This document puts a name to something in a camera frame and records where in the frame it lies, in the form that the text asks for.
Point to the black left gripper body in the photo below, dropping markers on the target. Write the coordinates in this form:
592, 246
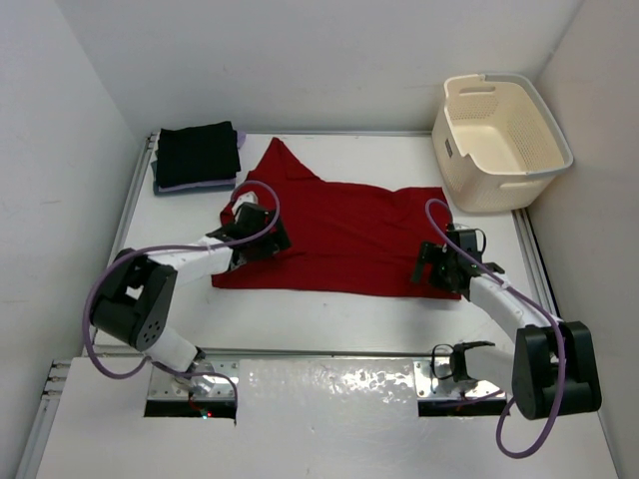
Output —
270, 243

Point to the black garment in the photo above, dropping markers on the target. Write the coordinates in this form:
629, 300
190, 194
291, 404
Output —
197, 154

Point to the lavender garment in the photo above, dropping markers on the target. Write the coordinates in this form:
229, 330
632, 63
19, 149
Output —
209, 182

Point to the red garment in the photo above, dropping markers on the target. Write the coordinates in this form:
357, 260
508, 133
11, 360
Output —
344, 237

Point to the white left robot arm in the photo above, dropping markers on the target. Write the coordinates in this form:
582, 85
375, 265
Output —
132, 299

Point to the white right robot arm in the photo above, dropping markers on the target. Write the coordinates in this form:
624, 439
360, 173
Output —
550, 355

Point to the cream perforated laundry basket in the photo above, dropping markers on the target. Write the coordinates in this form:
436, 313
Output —
497, 144

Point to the white front cover panel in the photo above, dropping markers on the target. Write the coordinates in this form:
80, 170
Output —
305, 419

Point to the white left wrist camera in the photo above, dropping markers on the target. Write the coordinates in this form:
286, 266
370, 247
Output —
249, 197

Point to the aluminium table edge rail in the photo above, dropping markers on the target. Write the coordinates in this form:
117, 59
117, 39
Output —
141, 187

